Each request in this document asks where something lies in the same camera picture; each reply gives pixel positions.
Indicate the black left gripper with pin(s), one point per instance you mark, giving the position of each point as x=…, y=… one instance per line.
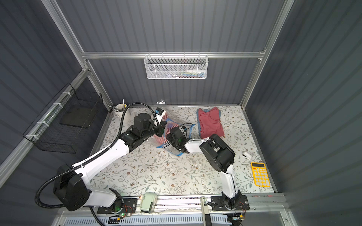
x=161, y=129

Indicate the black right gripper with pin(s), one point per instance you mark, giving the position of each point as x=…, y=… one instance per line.
x=172, y=135

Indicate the clear vacuum bag blue zip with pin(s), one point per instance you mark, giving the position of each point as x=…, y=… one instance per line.
x=186, y=129

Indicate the blue tank top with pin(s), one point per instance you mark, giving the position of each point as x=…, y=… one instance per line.
x=198, y=121

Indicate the red ribbed garment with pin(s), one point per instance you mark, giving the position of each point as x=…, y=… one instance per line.
x=210, y=121

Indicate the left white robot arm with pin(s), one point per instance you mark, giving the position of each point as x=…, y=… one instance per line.
x=71, y=184

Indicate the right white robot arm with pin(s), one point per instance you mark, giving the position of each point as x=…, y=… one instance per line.
x=221, y=158

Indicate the striped folded garment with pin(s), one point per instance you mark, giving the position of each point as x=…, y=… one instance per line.
x=162, y=139

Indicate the white cup with tools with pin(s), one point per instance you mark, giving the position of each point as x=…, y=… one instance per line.
x=118, y=109

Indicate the small green white box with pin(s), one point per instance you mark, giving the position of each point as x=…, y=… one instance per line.
x=148, y=202

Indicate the white stapler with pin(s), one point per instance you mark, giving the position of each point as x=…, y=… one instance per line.
x=247, y=155

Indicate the yellow calculator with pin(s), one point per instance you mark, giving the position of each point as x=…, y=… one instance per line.
x=260, y=175

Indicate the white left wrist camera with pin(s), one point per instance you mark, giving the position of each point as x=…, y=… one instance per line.
x=159, y=114

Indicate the white wire basket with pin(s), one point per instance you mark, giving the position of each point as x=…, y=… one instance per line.
x=186, y=67

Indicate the black wire basket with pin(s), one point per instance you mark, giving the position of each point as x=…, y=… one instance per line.
x=68, y=126

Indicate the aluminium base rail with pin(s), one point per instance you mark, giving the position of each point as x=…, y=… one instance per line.
x=188, y=210

